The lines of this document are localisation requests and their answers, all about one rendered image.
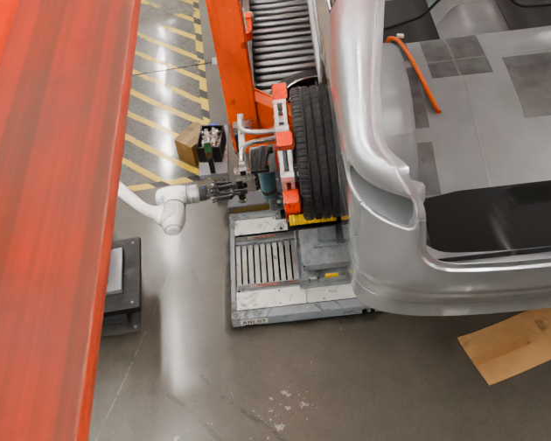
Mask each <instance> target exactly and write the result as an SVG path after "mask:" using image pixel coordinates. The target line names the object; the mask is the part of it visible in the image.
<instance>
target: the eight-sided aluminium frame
mask: <svg viewBox="0 0 551 441"><path fill-rule="evenodd" d="M273 110H274V115H275V132H279V131H287V130H289V122H288V115H287V114H288V110H287V103H286V99H281V100H273ZM279 115H283V121H284V125H279V119H278V116H279ZM287 152H288V160H289V169H284V166H283V158H282V151H278V156H279V164H280V177H281V183H282V190H283V191H284V190H288V184H287V183H291V189H296V183H295V182H296V178H295V172H294V168H293V164H292V156H291V150H287Z"/></svg>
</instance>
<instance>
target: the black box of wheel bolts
mask: <svg viewBox="0 0 551 441"><path fill-rule="evenodd" d="M226 142H227V137H226V132H225V128H224V125H201V126H200V131H199V137H198V141H197V145H196V150H197V153H198V157H199V162H200V163H208V160H207V159H206V153H205V150H204V143H211V145H212V150H213V161H214V162H222V161H223V157H224V152H225V148H226Z"/></svg>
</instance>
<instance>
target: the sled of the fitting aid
mask: <svg viewBox="0 0 551 441"><path fill-rule="evenodd" d="M294 234H295V243H296V259H297V267H298V276H299V284H300V290H301V289H309V288H317V287H325V286H333V285H341V284H350V283H351V279H350V274H349V269H348V266H346V267H338V268H330V269H315V270H308V271H303V259H302V250H301V242H300V234H299V230H294Z"/></svg>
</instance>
